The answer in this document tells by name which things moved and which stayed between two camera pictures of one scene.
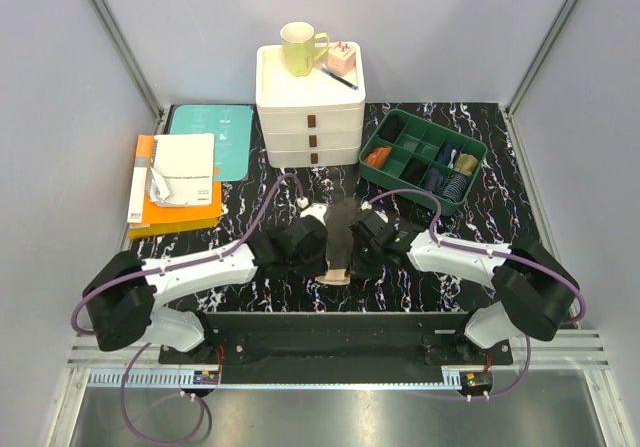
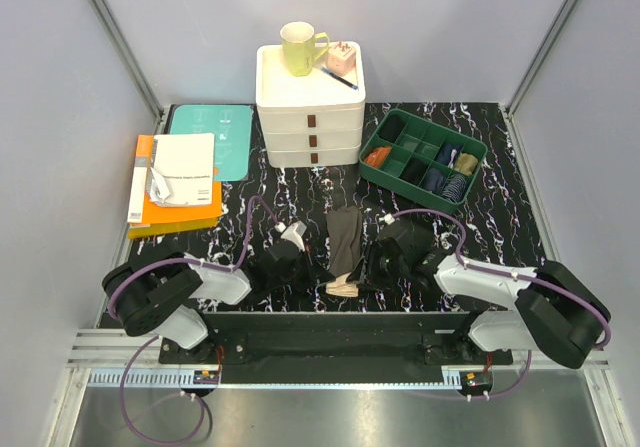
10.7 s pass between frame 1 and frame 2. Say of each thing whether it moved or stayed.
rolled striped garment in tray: stayed
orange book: stayed
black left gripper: moved
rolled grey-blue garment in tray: stayed
